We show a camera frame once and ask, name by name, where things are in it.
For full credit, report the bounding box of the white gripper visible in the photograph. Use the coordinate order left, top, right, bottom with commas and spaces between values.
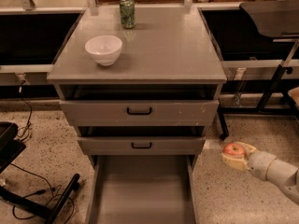
222, 142, 277, 181

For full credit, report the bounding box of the red apple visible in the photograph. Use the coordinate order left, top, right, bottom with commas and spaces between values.
222, 143, 245, 156

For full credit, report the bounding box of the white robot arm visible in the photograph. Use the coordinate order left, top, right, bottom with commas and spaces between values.
221, 142, 299, 204

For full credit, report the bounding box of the grey drawer cabinet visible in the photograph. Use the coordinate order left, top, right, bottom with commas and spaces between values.
46, 4, 227, 170

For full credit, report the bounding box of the grey open bottom drawer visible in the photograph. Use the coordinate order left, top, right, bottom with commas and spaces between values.
85, 155, 198, 224

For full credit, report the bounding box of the grey middle drawer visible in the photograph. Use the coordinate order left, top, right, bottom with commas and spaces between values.
78, 136, 205, 156

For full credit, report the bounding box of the grey top drawer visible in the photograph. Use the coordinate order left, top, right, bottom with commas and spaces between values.
60, 101, 219, 126

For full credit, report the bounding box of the black table right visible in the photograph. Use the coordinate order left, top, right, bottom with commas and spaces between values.
217, 0, 299, 141

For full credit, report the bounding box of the white ceramic bowl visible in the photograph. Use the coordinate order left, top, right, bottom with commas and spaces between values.
85, 35, 122, 66

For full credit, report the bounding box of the green soda can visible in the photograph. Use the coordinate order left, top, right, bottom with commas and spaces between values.
120, 0, 135, 29

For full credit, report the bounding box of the black chair base left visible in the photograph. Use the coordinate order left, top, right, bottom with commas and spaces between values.
0, 122, 80, 224

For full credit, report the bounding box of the black floor cable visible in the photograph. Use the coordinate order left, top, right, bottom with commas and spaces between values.
8, 163, 76, 222

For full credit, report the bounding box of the black hanging cable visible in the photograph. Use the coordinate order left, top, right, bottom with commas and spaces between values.
16, 79, 34, 142

